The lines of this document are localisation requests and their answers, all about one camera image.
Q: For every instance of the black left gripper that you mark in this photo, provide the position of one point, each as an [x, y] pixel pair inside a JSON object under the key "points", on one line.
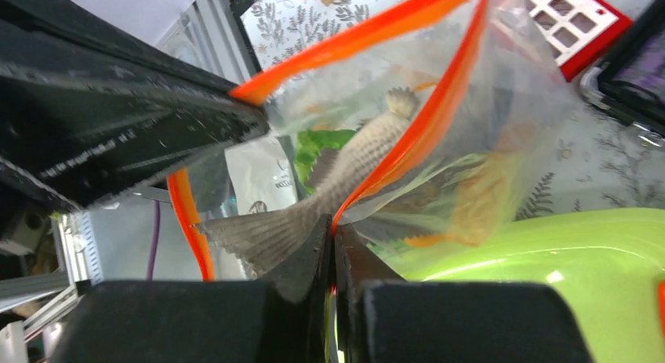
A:
{"points": [[89, 113]]}

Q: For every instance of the green plastic tray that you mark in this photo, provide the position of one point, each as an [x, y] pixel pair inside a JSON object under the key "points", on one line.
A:
{"points": [[605, 264]]}

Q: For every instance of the clear zip top bag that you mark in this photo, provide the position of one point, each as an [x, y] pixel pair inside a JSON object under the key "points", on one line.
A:
{"points": [[486, 81]]}

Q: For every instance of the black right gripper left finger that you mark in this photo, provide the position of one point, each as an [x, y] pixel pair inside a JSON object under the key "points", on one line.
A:
{"points": [[279, 318]]}

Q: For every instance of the grey toy fish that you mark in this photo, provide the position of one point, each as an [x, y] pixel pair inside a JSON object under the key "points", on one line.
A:
{"points": [[264, 240]]}

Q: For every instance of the fried chicken toy piece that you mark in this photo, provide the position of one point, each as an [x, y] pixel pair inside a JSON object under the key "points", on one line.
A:
{"points": [[483, 201]]}

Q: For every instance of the green toy cabbage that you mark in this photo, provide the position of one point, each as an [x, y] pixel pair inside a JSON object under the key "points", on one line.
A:
{"points": [[307, 149]]}

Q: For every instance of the black poker chip case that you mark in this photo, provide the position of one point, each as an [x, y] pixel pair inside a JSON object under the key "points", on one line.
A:
{"points": [[628, 83]]}

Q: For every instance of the red white window brick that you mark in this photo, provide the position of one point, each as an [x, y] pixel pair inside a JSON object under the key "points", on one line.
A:
{"points": [[579, 32]]}

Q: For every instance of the red toy apple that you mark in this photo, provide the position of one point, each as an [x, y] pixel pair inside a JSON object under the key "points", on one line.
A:
{"points": [[660, 297]]}

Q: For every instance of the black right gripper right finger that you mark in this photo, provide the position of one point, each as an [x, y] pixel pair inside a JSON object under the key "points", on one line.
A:
{"points": [[384, 318]]}

